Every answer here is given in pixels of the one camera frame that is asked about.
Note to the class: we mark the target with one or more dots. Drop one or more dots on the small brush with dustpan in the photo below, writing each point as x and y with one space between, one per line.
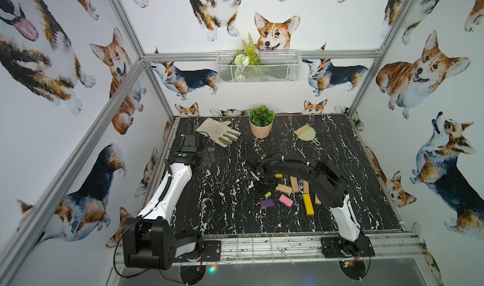
308 134

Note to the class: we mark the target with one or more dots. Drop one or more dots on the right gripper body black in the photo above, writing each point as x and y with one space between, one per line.
264 185

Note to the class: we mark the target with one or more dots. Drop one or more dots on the long yellow block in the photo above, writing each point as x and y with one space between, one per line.
308 204

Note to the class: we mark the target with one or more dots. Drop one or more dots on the fern and white flower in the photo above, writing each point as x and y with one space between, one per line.
246 62

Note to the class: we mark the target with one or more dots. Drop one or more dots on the upright wooden block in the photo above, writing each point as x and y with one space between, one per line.
294 184

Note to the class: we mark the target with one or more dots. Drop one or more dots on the small wooden block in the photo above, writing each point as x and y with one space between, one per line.
306 187

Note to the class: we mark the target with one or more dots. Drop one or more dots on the purple block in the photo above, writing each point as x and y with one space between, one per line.
269 203

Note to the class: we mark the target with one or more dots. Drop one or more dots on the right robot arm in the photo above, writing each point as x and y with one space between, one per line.
329 183

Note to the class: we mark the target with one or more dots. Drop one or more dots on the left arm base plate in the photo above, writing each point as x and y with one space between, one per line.
204 251

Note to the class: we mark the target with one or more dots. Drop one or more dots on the potted green plant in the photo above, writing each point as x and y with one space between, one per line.
261 120

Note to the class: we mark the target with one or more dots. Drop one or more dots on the work glove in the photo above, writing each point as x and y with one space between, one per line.
219 132

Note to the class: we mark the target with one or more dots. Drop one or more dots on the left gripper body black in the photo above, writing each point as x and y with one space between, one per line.
189 141

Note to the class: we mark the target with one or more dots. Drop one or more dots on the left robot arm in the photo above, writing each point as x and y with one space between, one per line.
148 241

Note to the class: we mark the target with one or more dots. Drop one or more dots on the pink block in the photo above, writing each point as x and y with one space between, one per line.
286 200

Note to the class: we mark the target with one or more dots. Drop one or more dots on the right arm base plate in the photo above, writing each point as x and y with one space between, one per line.
338 247

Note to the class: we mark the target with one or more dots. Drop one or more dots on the white wire basket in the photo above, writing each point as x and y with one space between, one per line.
276 67

